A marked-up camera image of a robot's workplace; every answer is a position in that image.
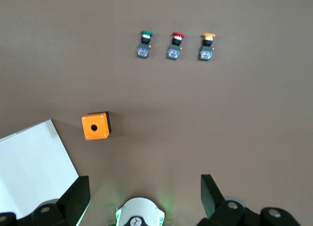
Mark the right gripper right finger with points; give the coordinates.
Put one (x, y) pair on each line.
(211, 199)

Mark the green mushroom push button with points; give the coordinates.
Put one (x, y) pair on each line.
(144, 48)

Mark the red mushroom push button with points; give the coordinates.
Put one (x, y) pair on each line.
(174, 50)

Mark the white drawer cabinet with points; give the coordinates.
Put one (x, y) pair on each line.
(31, 162)

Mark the brown table cover mat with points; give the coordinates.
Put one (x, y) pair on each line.
(220, 113)

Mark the orange button enclosure box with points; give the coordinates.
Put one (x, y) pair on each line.
(95, 128)

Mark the yellow mushroom push button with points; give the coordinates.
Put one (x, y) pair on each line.
(206, 51)

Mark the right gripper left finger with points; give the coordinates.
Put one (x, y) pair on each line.
(75, 201)

